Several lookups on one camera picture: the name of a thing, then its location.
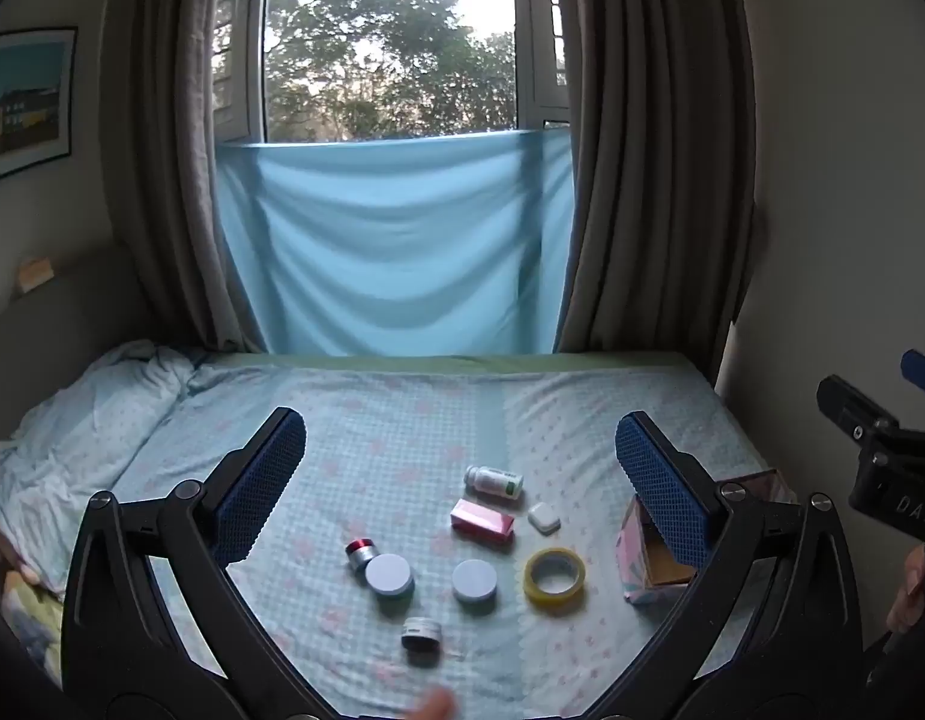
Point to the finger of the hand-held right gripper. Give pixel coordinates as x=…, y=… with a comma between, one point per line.
x=852, y=401
x=924, y=369

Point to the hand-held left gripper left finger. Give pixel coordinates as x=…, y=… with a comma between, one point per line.
x=261, y=480

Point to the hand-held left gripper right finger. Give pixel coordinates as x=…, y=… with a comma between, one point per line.
x=661, y=484

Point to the pink patterned cardboard box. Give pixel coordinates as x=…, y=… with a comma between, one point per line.
x=653, y=559

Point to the white earbud case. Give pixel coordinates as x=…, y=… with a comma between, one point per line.
x=545, y=518

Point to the red-lid silver cream jar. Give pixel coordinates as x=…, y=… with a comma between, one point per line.
x=361, y=555

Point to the yellow tape roll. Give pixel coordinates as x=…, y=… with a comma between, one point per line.
x=555, y=577

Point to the white-lid round jar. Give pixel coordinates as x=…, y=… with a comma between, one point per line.
x=390, y=576
x=475, y=583

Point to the pink red carton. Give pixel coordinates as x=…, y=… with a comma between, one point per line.
x=483, y=519

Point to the small white cream jar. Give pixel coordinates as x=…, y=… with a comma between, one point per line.
x=421, y=634

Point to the person's right forearm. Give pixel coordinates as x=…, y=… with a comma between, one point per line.
x=909, y=679

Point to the person's right hand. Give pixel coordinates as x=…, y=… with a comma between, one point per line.
x=911, y=589

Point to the white green-label pill bottle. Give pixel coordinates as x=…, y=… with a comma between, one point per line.
x=494, y=481

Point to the crumpled light blue quilt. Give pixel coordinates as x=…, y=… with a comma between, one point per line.
x=79, y=435

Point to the yellow patterned cloth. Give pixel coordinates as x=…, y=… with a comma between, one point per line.
x=34, y=615

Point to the light blue hanging cloth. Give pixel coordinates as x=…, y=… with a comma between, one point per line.
x=395, y=240

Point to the small orange note pad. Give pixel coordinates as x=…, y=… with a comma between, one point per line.
x=34, y=271

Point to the grey-brown curtain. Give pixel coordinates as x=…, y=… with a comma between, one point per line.
x=173, y=142
x=650, y=142

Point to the window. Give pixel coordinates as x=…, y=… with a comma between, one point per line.
x=391, y=37

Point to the framed wall poster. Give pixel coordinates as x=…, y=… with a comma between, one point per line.
x=23, y=101

